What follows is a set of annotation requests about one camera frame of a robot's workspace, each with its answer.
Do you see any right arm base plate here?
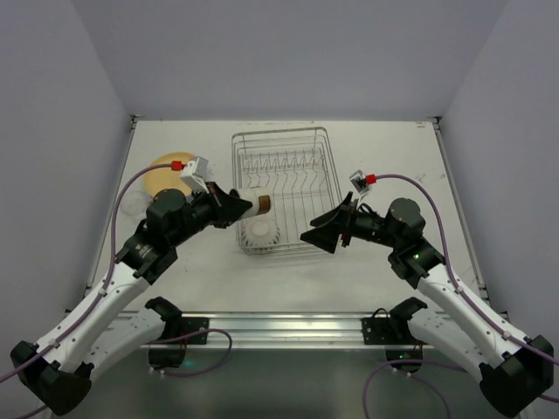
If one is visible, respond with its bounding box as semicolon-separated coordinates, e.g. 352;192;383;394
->
361;316;417;346

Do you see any aluminium mounting rail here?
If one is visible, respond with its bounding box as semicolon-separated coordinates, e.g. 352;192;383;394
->
113;310;481;350

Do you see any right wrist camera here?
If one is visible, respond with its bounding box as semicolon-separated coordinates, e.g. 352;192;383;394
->
349;169;370;204

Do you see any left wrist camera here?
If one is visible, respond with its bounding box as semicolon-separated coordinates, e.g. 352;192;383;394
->
179;156;209;193

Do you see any clear glass tumbler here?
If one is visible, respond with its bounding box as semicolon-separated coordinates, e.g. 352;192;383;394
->
120;190;149;217

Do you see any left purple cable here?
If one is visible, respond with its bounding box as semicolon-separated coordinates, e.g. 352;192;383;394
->
0;159;232;419

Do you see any yellow plate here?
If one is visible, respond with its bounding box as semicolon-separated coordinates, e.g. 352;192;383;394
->
143;152;195;197

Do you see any white brown cup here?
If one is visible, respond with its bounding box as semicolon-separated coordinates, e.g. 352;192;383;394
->
229;187;273;219

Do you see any white striped bowl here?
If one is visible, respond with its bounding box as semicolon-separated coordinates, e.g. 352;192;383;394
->
241;217;280;249

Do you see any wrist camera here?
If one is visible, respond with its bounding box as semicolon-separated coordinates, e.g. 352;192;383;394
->
179;156;209;193
349;169;370;204

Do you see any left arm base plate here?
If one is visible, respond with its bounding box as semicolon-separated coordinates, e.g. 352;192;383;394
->
151;317;210;347

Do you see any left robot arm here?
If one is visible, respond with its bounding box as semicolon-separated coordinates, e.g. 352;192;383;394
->
10;182;272;416

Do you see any wire dish rack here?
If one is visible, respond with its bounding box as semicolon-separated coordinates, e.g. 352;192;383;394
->
231;127;342;254

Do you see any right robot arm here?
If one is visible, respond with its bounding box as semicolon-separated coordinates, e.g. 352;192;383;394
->
300;196;554;418

